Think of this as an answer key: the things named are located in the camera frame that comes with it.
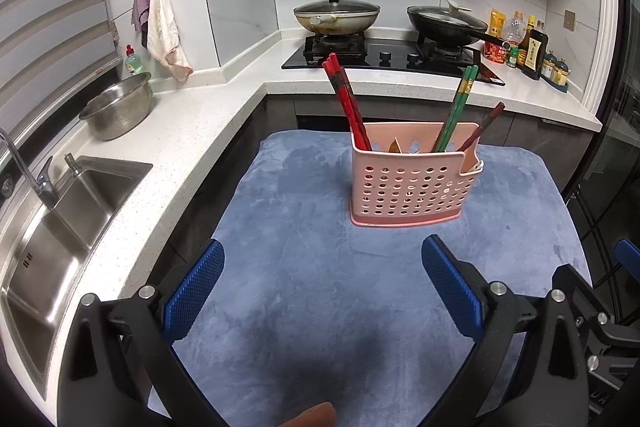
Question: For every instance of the beige wok with lid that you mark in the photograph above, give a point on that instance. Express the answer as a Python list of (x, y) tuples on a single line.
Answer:
[(337, 17)]

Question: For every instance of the green seasoning jars tray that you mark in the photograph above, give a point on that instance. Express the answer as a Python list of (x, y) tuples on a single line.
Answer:
[(555, 71)]

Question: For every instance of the dark soy sauce bottle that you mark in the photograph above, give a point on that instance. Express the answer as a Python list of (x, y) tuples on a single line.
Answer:
[(532, 50)]

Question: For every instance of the green dish soap bottle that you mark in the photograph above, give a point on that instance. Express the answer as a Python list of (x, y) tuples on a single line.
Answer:
[(133, 62)]

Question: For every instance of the white hanging towel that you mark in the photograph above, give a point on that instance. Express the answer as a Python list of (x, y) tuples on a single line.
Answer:
[(164, 42)]

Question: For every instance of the black frying pan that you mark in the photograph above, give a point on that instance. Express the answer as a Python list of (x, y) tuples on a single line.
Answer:
[(450, 29)]

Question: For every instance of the window blind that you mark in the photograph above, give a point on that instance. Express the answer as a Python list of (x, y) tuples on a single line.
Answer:
[(50, 49)]

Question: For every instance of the stainless steel sink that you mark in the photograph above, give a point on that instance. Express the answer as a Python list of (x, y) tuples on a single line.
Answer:
[(52, 253)]

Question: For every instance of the chrome faucet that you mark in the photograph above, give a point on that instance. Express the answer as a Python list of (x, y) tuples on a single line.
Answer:
[(40, 184)]

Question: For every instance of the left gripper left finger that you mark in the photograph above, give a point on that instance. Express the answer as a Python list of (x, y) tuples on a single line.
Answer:
[(184, 300)]

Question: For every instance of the stainless steel bowl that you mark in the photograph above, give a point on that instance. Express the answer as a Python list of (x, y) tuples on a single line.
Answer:
[(119, 108)]

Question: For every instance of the blue-grey table mat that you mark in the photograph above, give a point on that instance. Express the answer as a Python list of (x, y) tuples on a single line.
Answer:
[(311, 308)]

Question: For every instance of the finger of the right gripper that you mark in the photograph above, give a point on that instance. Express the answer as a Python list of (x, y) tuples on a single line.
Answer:
[(628, 255)]

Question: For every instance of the black gas stove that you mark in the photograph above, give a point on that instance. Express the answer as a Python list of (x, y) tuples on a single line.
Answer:
[(358, 51)]

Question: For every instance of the green chopstick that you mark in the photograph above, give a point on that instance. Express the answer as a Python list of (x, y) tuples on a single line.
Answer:
[(461, 104), (445, 125)]

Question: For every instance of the purple hanging cloth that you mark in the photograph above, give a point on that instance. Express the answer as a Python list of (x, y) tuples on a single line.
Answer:
[(140, 19)]

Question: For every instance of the orange seasoning packet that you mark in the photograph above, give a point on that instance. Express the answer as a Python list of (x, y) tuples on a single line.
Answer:
[(496, 51)]

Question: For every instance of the clear oil bottle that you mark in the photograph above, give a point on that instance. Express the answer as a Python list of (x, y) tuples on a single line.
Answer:
[(513, 32)]

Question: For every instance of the left hand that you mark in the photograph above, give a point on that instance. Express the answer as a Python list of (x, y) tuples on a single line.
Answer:
[(321, 415)]

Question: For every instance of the pink plastic utensil basket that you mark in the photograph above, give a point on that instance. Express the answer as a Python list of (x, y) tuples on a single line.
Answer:
[(416, 187)]

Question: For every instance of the dark red chopstick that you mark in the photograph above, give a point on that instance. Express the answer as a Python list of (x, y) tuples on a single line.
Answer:
[(484, 125)]

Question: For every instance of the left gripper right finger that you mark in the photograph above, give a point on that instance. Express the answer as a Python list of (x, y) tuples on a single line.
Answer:
[(459, 287)]

